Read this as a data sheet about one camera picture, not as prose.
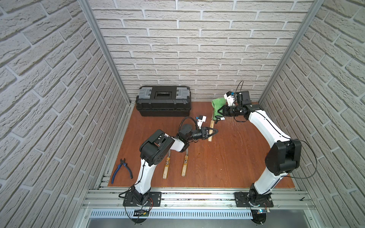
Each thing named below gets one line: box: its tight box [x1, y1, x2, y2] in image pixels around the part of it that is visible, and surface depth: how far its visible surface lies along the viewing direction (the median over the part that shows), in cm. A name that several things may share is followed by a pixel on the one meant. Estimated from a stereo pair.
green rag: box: [211, 97, 227, 121], surface depth 85 cm
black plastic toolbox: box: [135, 85, 192, 117], surface depth 102 cm
